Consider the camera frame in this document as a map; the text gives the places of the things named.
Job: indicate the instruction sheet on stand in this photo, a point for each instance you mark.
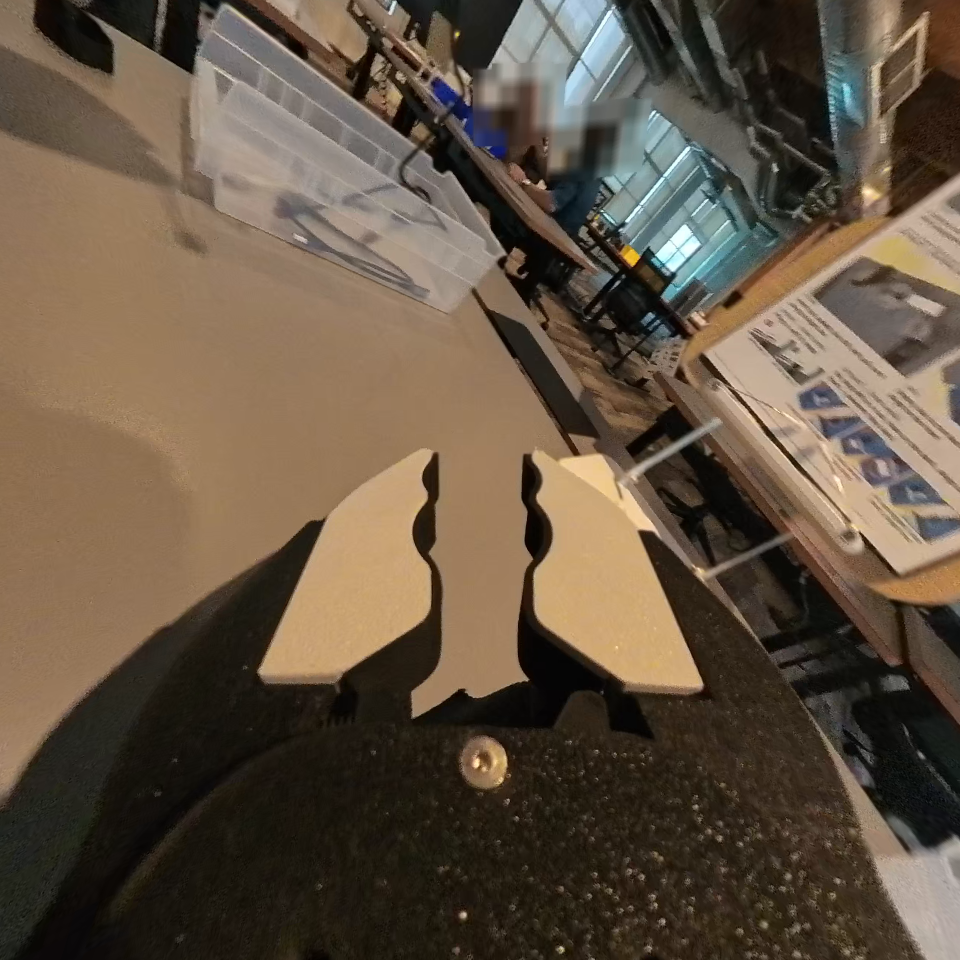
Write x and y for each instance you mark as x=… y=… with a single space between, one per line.
x=862 y=337

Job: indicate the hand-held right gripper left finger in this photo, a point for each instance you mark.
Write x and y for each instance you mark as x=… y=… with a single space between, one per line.
x=352 y=592

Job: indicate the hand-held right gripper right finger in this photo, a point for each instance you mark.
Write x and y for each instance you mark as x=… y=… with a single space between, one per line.
x=607 y=600

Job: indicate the brown office desk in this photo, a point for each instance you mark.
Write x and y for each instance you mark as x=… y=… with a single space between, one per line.
x=525 y=210

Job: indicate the dark grey monitor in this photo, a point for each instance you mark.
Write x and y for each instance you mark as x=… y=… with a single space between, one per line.
x=75 y=34

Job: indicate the black desk mat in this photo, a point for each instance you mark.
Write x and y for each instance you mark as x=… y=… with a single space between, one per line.
x=547 y=375

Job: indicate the blue storage bin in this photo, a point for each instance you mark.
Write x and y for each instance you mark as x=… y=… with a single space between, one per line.
x=448 y=91

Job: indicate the large black monitor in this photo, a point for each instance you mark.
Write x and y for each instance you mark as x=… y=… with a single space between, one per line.
x=487 y=30

